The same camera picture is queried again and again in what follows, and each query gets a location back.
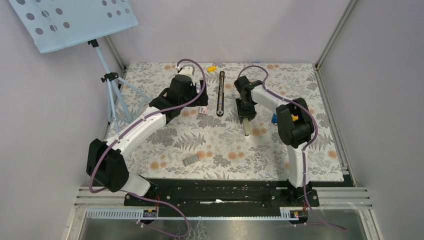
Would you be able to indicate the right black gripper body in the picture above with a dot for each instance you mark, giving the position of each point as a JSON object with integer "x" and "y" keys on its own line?
{"x": 245, "y": 109}

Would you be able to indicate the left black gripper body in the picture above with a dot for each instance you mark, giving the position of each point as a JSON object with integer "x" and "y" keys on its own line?
{"x": 201, "y": 101}

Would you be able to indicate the black stapler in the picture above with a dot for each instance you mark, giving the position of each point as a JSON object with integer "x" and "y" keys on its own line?
{"x": 220, "y": 96}

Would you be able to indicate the beige oblong plastic case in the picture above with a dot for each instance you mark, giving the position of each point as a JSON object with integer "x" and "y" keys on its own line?
{"x": 246, "y": 127}

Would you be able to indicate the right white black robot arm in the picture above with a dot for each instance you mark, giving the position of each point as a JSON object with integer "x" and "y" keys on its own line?
{"x": 294, "y": 127}

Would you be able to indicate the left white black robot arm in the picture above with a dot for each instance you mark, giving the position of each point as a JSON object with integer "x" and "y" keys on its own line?
{"x": 106, "y": 158}

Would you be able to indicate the red white staple box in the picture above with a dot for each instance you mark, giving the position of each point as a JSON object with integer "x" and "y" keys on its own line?
{"x": 203, "y": 110}

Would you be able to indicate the blue yellow toy car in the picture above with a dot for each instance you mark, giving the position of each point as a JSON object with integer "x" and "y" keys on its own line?
{"x": 274, "y": 120}

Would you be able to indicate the yellow toy brick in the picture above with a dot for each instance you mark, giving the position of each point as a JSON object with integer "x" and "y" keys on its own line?
{"x": 211, "y": 68}

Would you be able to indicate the floral patterned table mat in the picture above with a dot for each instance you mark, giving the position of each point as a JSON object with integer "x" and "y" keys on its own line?
{"x": 219, "y": 142}

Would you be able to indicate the yellow butterfly toy block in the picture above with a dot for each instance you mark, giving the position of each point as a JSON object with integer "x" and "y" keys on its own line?
{"x": 294, "y": 117}

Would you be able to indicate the grey staple strip block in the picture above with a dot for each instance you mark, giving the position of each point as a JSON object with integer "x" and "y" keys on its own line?
{"x": 191, "y": 160}

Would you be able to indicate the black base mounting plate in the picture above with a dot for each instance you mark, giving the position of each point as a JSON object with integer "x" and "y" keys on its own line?
{"x": 231, "y": 198}

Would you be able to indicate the blue perforated music stand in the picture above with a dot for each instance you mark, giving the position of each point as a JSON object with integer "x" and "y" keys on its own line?
{"x": 58, "y": 24}

